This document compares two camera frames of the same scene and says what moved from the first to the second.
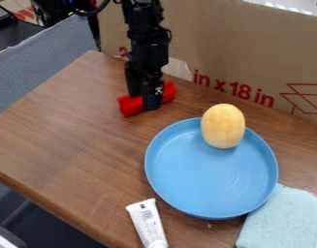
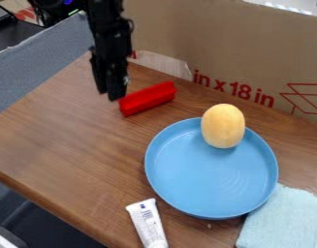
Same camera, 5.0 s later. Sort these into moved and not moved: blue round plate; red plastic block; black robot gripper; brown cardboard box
Moved: black robot gripper
Not moved: blue round plate; brown cardboard box; red plastic block
